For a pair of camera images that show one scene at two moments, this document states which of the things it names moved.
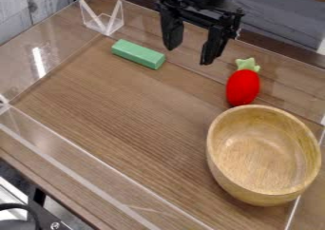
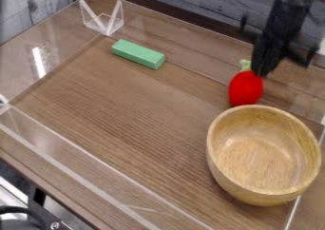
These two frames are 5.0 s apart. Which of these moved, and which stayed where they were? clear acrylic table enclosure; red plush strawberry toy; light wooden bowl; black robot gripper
Moved: black robot gripper
Stayed: clear acrylic table enclosure; light wooden bowl; red plush strawberry toy
